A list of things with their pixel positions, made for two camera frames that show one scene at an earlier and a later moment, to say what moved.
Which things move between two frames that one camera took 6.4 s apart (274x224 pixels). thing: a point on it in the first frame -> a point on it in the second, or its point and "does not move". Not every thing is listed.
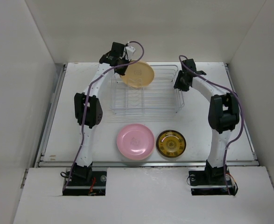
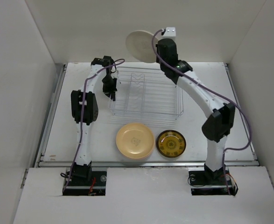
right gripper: [177, 84] -> [157, 49]
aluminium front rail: [149, 164] does not move
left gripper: [122, 72] -> [110, 92]
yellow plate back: [139, 74] -> [135, 141]
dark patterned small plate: [171, 143] does not move
